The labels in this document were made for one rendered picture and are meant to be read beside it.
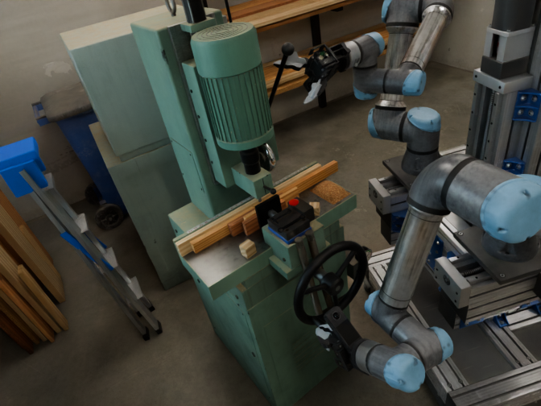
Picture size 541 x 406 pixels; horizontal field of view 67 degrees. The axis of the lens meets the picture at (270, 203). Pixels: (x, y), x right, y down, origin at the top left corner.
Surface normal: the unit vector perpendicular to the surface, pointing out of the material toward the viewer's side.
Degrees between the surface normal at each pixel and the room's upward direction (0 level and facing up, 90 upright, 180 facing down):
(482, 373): 0
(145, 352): 0
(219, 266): 0
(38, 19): 90
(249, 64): 90
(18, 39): 90
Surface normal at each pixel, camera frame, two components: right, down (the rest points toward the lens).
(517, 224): 0.38, 0.43
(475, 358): -0.16, -0.79
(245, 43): 0.63, 0.37
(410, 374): 0.43, -0.04
